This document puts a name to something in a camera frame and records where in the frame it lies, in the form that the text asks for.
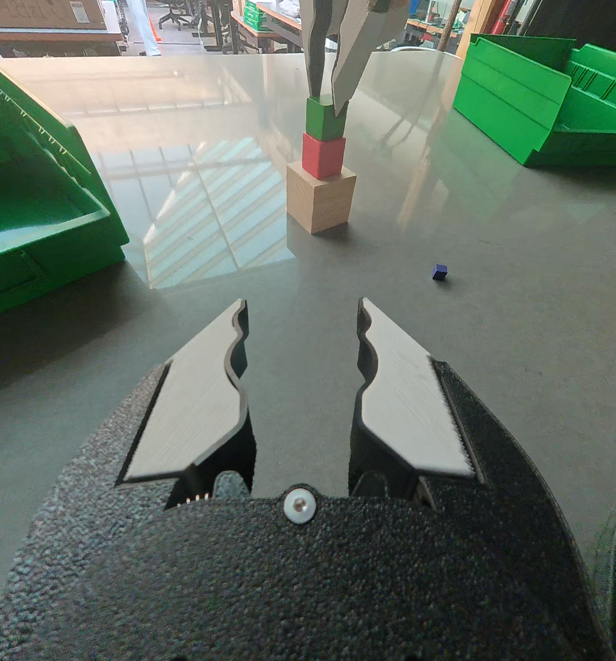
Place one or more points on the wooden-top work table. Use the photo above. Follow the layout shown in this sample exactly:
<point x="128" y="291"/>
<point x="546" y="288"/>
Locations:
<point x="44" y="36"/>

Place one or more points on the large plain wooden cube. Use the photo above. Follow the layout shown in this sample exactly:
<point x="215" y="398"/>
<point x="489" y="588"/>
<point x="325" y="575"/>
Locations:
<point x="323" y="204"/>

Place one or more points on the green wooden cube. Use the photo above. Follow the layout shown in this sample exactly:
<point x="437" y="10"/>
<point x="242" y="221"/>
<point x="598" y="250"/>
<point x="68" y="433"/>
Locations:
<point x="323" y="121"/>

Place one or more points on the long wooden work table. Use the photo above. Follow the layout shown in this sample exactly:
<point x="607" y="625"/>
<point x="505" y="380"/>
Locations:
<point x="277" y="20"/>

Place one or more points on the small blue cube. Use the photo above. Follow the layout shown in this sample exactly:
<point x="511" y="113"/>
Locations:
<point x="439" y="272"/>

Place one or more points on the black office chair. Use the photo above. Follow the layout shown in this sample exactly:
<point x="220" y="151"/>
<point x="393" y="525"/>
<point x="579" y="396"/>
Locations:
<point x="174" y="13"/>

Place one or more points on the green plastic bin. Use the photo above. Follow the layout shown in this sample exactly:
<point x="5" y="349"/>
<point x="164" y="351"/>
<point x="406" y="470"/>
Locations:
<point x="509" y="103"/>
<point x="29" y="232"/>

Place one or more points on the stack of green boxes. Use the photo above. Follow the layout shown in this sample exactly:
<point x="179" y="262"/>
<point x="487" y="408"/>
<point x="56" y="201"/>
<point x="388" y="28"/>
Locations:
<point x="254" y="15"/>

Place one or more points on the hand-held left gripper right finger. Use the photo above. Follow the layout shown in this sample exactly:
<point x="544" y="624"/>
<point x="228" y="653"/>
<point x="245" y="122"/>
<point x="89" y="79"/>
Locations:
<point x="414" y="408"/>

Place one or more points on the wooden pillar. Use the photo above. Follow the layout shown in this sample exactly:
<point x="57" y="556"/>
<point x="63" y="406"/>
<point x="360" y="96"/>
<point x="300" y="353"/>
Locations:
<point x="478" y="20"/>

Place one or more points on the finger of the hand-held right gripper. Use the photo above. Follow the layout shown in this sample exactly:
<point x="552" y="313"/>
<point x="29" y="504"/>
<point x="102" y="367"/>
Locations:
<point x="316" y="36"/>
<point x="357" y="46"/>

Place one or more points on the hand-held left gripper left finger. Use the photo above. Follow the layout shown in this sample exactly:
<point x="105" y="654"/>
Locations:
<point x="189" y="413"/>

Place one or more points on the scribbled cardboard box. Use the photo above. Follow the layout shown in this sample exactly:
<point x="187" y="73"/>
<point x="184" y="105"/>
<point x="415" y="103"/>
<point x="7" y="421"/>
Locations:
<point x="29" y="13"/>

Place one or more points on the red wooden cube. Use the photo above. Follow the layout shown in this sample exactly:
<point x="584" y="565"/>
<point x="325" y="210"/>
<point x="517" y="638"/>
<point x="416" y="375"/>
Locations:
<point x="321" y="157"/>

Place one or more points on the red fire extinguisher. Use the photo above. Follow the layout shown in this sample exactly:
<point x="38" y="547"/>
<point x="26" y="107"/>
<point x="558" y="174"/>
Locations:
<point x="504" y="15"/>

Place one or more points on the bare tree trunk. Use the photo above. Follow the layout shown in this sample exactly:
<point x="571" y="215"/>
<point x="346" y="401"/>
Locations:
<point x="450" y="23"/>

